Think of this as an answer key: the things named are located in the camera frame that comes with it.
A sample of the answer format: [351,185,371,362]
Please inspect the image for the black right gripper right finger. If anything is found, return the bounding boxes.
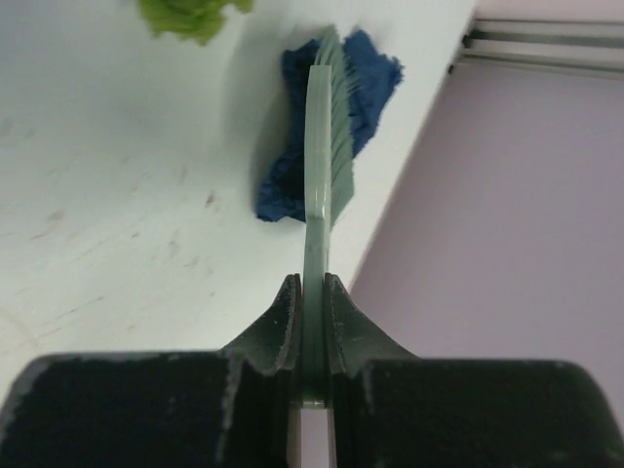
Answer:
[324,275,623,467]

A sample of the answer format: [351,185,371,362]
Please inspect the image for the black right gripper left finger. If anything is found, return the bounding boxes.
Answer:
[1,275,301,467]

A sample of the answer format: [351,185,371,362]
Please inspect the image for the light green hand brush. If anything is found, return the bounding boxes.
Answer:
[300,26,357,410]

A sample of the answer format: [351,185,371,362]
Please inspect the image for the dark blue paper scrap right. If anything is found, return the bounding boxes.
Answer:
[255,29,403,222]

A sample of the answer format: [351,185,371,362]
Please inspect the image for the green paper scrap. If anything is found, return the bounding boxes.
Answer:
[137,0,254,46]

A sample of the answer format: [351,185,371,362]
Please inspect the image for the aluminium side rail right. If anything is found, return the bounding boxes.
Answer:
[448,19,623,80]

